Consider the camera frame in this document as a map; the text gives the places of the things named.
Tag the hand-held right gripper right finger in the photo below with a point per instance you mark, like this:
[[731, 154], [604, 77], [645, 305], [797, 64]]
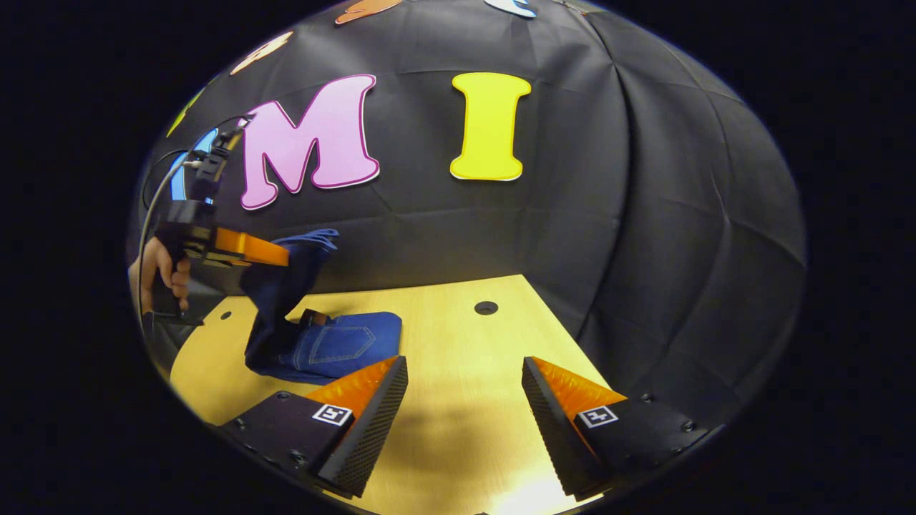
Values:
[[554, 436]]

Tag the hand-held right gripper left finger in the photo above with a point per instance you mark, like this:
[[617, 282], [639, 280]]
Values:
[[372, 436]]

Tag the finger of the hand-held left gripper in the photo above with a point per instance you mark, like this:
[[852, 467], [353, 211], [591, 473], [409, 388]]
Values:
[[250, 248]]

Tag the blue denim jeans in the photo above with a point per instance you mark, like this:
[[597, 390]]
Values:
[[336, 347]]

